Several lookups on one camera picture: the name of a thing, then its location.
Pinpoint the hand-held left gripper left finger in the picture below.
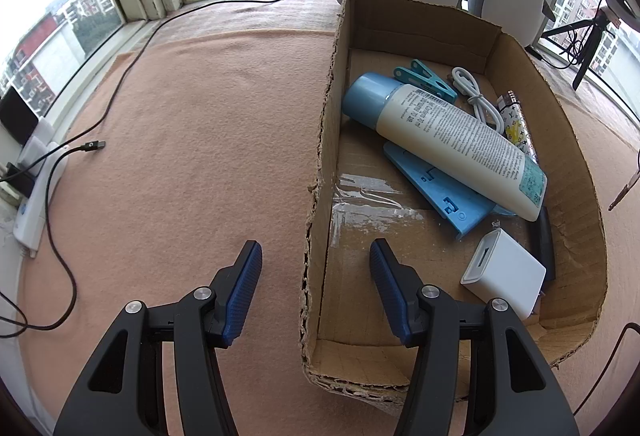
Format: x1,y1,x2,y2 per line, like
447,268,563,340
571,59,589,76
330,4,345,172
52,240,263,436

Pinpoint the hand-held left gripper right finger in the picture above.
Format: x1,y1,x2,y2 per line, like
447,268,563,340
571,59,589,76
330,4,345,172
369,238,581,436

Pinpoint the brown cardboard box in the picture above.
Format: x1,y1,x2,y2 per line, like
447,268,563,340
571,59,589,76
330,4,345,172
299,0,608,404

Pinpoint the blue phone stand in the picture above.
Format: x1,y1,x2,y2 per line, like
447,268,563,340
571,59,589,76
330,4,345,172
382,141,518,241

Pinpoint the white wall charger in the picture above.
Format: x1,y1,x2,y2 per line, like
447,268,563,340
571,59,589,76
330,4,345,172
460,228,547,321

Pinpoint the black device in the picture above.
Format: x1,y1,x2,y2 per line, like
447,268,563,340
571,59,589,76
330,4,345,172
530,206,558,284

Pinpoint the white lotion bottle blue cap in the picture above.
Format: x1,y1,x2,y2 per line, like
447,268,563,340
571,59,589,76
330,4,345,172
341,72,548,221

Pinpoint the white usb cable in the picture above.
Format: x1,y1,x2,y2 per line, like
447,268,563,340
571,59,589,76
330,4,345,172
451,67,506,134

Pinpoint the teal plastic clip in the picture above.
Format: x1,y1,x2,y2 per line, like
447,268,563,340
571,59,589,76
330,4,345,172
392,59,458,104

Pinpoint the white power strip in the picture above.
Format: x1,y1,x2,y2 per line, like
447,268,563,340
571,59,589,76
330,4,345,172
12,118,68,257

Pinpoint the small black plug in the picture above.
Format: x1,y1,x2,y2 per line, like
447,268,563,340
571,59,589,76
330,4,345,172
5,163,35,197

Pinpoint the checked blanket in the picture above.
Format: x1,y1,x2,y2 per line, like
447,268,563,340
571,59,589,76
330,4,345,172
145,0,640,151

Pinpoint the large black power adapter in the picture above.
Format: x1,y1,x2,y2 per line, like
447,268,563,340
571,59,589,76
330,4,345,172
0,90,40,149

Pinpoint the black tripod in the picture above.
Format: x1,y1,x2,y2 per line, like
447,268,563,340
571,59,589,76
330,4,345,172
542,6,621,91

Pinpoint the black cable with usb plug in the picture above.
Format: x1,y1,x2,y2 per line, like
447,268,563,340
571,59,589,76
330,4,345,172
0,141,107,332

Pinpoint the dark thin cable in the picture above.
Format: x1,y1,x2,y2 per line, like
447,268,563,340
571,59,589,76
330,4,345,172
570,322,640,417

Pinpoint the long black power cable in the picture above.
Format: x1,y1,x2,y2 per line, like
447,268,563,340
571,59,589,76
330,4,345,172
55,0,336,151

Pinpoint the black ring light cable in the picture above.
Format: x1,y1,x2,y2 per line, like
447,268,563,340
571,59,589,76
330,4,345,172
560,23,586,66

